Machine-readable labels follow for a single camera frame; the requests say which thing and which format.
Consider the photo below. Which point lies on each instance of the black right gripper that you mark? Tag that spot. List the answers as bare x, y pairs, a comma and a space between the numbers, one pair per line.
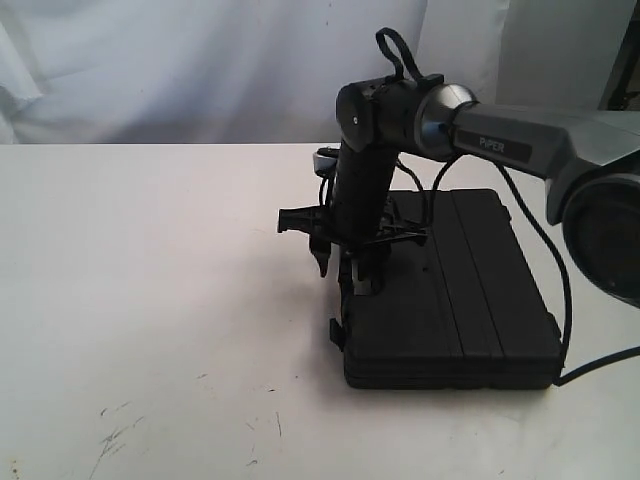
353, 214

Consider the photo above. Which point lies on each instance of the black plastic tool case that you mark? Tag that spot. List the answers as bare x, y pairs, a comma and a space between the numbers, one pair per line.
462, 311

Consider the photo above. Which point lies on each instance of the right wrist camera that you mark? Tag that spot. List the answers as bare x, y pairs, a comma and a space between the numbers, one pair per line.
324, 161

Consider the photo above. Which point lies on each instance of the black metal stand frame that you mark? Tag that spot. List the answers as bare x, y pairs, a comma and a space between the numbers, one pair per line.
621, 92

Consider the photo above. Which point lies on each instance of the white backdrop cloth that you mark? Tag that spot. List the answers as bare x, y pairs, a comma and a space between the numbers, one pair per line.
269, 71

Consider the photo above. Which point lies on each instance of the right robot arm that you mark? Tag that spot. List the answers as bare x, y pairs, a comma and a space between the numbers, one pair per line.
588, 161

